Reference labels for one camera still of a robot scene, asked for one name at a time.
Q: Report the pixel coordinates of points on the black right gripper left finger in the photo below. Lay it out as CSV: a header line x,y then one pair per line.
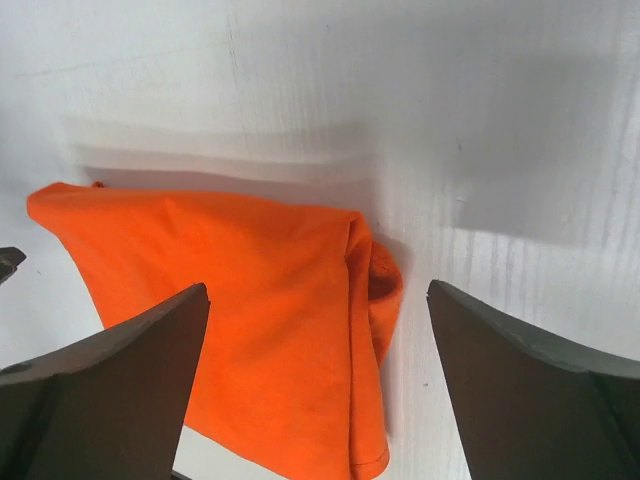
x,y
110,406

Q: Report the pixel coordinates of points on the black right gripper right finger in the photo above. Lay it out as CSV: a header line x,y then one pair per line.
x,y
530,404

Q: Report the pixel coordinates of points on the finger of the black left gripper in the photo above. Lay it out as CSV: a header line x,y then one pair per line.
x,y
10,259

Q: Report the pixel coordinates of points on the orange t shirt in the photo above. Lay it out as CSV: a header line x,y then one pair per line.
x,y
304,304

